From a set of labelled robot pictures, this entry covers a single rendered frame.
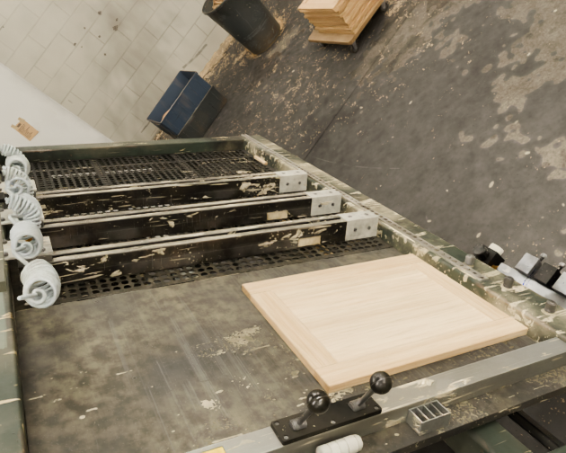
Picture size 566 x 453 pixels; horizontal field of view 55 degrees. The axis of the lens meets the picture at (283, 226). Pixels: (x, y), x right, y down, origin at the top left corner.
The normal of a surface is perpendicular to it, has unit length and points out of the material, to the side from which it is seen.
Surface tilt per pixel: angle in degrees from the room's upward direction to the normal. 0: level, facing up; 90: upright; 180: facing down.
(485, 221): 0
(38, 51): 90
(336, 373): 51
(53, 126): 90
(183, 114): 90
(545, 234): 0
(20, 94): 90
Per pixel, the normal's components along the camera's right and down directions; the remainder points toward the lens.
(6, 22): 0.49, 0.32
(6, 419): 0.07, -0.92
